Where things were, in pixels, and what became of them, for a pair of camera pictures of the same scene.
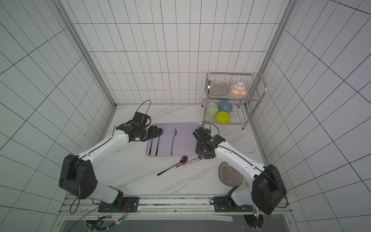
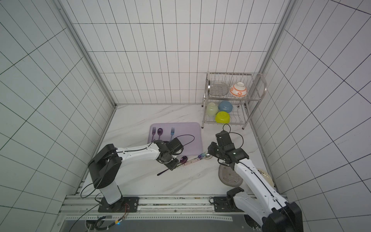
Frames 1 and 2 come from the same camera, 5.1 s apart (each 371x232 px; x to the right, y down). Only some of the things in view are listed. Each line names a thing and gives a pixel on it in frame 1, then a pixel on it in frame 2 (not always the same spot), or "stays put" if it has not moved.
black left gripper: (154, 133) -> (172, 166)
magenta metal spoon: (183, 160) stays put
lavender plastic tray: (177, 139) stays put
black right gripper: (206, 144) -> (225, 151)
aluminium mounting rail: (168, 214) stays put
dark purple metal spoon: (160, 131) stays put
